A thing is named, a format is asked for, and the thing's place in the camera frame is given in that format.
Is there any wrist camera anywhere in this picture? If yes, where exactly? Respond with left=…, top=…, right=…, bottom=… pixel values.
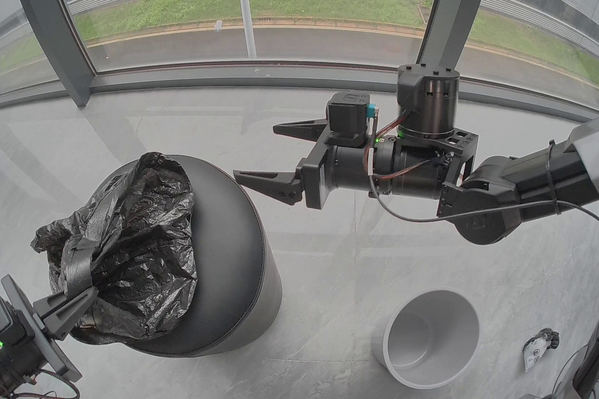
left=0, top=298, right=26, bottom=344
left=325, top=92, right=377, bottom=148

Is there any white printed wrapper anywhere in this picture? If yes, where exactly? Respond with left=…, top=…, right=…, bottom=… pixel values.
left=521, top=335, right=547, bottom=373

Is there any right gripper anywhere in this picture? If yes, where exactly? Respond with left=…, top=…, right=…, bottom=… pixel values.
left=233, top=117, right=444, bottom=211

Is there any white trash bin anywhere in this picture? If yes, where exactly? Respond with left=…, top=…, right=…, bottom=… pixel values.
left=372, top=289, right=480, bottom=389

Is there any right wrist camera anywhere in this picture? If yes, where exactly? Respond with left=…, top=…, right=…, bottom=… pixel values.
left=325, top=92, right=377, bottom=148

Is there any crumpled black plastic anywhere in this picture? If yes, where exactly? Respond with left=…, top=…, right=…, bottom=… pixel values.
left=537, top=328, right=560, bottom=350

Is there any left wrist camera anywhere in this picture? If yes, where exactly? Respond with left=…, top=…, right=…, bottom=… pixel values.
left=0, top=298, right=26, bottom=344

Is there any black plastic bag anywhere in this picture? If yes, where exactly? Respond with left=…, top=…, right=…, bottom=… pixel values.
left=30, top=151, right=199, bottom=345

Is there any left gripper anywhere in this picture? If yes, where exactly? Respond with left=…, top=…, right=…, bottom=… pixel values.
left=0, top=274, right=99, bottom=389

